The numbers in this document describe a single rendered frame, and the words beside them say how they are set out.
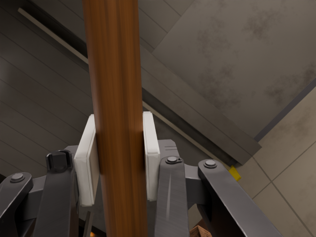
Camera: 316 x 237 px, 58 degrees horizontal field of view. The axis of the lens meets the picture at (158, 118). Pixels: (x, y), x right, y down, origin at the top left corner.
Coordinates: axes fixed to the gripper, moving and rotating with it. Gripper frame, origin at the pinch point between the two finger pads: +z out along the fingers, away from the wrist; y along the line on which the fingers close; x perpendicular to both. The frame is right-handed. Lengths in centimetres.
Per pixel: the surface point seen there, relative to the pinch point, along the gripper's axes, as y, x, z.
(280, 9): 148, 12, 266
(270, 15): 139, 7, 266
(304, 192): 141, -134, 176
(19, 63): -107, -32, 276
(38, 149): -105, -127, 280
